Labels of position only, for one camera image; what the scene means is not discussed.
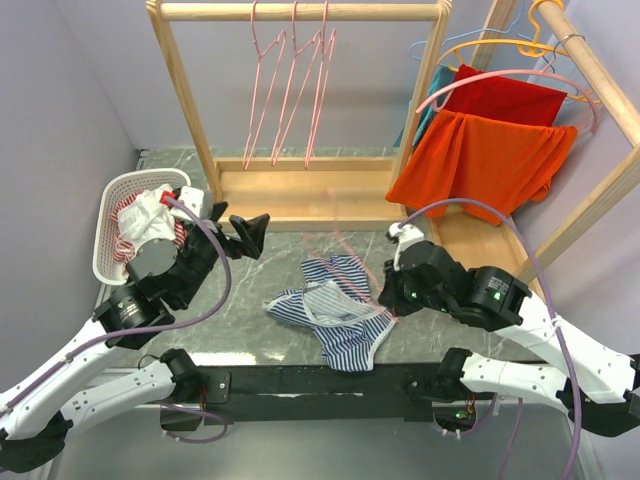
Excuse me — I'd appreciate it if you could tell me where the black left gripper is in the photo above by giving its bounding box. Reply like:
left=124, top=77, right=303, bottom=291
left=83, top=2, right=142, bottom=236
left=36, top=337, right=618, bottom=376
left=176, top=201, right=270, bottom=306

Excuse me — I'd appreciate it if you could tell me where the pink hanger of blue top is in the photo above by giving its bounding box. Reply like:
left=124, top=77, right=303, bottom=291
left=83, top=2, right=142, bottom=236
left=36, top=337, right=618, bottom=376
left=302, top=185, right=401, bottom=321

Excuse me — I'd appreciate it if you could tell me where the blue white striped tank top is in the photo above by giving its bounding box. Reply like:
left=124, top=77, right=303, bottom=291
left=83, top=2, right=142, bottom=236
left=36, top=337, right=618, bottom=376
left=263, top=254, right=396, bottom=373

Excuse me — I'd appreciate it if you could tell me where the red white striped tank top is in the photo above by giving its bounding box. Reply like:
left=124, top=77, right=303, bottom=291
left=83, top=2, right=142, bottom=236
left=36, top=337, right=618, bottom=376
left=109, top=188, right=186, bottom=264

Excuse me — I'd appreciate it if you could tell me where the pink hanger of striped top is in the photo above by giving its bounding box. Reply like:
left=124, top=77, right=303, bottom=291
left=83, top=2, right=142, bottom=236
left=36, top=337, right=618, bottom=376
left=271, top=1, right=320, bottom=166

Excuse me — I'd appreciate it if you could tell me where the pink hanger of white top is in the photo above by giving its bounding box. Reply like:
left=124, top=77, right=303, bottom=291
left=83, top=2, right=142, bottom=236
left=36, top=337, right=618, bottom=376
left=304, top=1, right=335, bottom=169

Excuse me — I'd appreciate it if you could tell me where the pink wire hanger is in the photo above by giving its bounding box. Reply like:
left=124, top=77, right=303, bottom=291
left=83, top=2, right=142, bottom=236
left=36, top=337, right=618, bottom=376
left=242, top=1, right=287, bottom=170

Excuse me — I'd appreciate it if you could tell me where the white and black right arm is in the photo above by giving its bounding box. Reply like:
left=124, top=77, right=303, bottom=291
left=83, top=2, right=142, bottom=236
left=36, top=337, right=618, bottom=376
left=379, top=227, right=639, bottom=437

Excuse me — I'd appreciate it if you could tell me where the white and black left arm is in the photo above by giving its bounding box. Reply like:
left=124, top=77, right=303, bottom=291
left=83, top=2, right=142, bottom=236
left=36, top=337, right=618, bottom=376
left=1, top=202, right=270, bottom=474

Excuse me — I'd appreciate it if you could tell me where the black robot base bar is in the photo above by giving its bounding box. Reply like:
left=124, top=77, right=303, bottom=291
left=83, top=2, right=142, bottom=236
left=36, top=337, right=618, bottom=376
left=138, top=360, right=501, bottom=431

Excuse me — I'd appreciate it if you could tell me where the large pink plastic hanger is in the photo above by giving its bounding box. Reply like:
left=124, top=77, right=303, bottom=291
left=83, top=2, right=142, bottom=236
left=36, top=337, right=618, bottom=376
left=416, top=65, right=598, bottom=132

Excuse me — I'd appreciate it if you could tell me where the orange plastic hanger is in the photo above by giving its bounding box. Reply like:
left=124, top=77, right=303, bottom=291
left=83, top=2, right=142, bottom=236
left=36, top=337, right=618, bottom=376
left=418, top=22, right=601, bottom=112

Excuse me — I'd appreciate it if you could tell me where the large wooden clothes rack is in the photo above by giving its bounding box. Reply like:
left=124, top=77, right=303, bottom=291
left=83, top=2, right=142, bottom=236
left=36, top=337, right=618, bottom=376
left=397, top=0, right=640, bottom=301

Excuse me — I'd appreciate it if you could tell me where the small wooden clothes rack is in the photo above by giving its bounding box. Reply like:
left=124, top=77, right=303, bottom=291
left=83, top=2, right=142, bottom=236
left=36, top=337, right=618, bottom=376
left=146, top=1, right=452, bottom=231

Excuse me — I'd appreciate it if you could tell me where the orange shirt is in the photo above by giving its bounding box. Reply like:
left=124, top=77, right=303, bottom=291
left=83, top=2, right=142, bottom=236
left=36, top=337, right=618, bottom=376
left=386, top=110, right=578, bottom=216

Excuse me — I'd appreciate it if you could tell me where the white perforated laundry basket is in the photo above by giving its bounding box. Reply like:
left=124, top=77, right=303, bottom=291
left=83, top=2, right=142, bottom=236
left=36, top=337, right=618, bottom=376
left=92, top=168, right=191, bottom=286

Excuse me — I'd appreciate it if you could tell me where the red shirt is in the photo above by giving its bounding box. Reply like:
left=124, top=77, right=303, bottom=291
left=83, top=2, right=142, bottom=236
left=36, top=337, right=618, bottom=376
left=444, top=77, right=567, bottom=127

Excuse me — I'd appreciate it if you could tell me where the teal garment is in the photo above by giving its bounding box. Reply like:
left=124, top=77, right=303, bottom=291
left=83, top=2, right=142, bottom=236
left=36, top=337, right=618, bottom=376
left=394, top=64, right=459, bottom=149

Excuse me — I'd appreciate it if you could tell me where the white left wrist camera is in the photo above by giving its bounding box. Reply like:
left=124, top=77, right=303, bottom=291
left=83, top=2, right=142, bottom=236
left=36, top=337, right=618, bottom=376
left=159, top=186, right=213, bottom=217

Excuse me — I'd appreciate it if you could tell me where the blue wire hanger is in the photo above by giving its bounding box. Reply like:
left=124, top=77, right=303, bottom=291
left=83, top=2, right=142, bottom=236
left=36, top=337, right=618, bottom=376
left=441, top=0, right=532, bottom=47

